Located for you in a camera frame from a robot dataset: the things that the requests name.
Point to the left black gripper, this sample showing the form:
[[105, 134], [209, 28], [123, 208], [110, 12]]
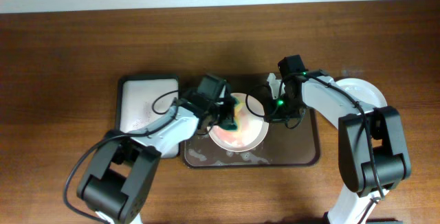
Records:
[[229, 108]]

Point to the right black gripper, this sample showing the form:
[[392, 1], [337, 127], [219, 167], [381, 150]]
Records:
[[271, 116]]

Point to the green yellow scrub sponge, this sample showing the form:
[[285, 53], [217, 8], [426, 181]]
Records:
[[228, 119]]

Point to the pink white plate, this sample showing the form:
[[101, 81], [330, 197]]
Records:
[[252, 130]]

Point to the cream white plate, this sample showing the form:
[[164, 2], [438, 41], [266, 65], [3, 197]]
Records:
[[363, 90]]

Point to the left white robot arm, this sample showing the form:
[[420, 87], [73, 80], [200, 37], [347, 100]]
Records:
[[119, 176]]

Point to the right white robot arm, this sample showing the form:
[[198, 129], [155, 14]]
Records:
[[372, 152]]

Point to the brown serving tray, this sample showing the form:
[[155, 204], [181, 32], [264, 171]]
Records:
[[281, 147]]

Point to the soapy water tray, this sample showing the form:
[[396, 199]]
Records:
[[140, 99]]

